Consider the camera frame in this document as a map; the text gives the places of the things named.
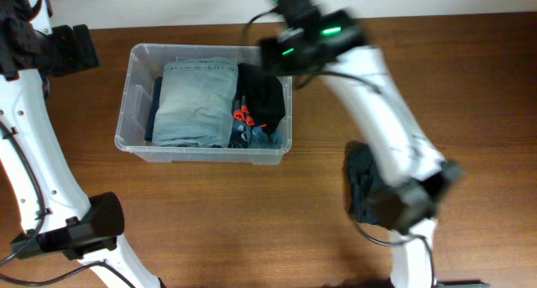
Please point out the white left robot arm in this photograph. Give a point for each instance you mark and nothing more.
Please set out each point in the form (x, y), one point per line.
(57, 216)

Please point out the light blue denim shirt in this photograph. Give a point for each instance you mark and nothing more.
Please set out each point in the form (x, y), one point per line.
(247, 137)

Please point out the light grey-blue jeans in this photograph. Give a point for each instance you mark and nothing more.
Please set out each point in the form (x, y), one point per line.
(195, 103)

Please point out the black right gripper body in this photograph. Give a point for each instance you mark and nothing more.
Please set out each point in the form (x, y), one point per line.
(276, 57)

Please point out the black garment with red cuff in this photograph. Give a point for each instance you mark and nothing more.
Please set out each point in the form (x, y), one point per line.
(259, 97)

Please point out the clear plastic storage bin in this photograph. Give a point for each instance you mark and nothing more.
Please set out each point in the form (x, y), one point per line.
(146, 63)

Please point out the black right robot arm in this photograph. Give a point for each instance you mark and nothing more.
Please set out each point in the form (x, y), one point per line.
(415, 175)

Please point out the dark blue jeans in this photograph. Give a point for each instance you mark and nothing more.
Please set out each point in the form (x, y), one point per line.
(153, 109)

